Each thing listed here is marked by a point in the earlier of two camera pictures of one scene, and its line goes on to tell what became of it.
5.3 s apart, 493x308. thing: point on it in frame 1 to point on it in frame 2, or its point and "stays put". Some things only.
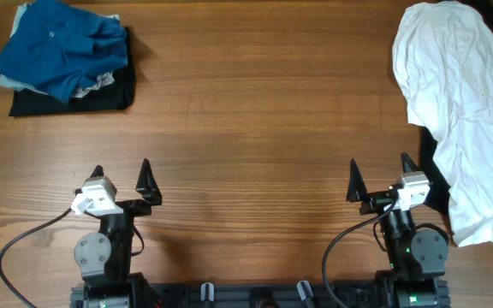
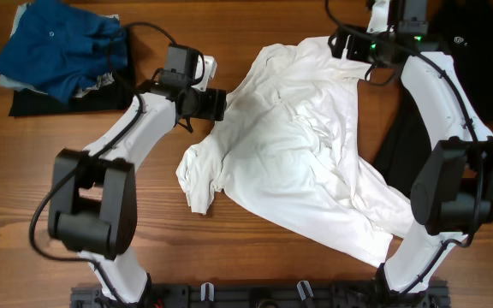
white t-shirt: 460,85 to 289,146
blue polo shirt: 62,47 stays put
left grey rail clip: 207,292 stays put
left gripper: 151,191 to 215,103
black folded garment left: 121,94 stays put
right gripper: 382,200 to 342,47
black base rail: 261,296 stays put
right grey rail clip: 305,289 stays put
